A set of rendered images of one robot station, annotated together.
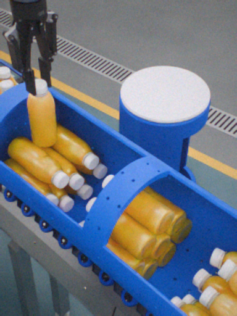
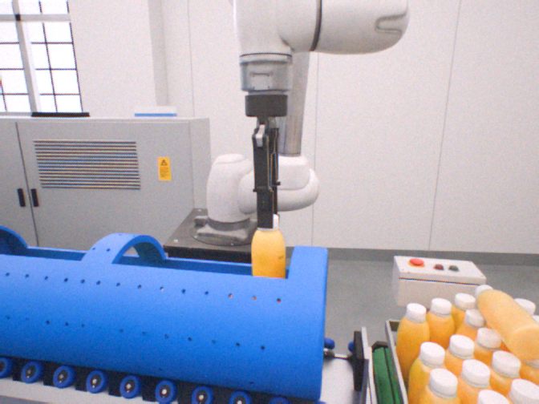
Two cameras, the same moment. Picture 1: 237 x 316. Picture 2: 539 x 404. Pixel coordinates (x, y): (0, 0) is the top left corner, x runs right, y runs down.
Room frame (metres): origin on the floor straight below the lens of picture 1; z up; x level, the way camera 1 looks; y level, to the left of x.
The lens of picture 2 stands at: (1.56, -0.17, 1.49)
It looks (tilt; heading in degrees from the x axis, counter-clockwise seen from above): 15 degrees down; 146
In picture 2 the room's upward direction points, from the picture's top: straight up
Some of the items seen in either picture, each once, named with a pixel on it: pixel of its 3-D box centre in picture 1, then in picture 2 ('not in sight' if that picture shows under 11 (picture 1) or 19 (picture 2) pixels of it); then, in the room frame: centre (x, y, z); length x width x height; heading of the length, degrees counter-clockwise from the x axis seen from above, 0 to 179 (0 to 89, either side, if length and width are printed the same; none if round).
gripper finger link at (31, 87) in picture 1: (29, 80); (269, 203); (1.02, 0.20, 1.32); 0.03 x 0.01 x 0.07; 45
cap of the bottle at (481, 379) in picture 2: not in sight; (476, 371); (1.34, 0.39, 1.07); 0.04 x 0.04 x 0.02
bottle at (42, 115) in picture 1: (42, 115); (269, 264); (1.03, 0.18, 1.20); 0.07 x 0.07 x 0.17
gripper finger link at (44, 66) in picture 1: (44, 72); (265, 209); (1.05, 0.17, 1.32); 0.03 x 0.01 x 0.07; 45
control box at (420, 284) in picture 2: not in sight; (435, 282); (1.10, 0.67, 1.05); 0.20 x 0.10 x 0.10; 45
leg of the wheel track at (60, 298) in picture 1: (57, 271); not in sight; (1.16, 0.22, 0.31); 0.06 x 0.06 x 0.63; 45
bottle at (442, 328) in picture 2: not in sight; (436, 341); (1.19, 0.54, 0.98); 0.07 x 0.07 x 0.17
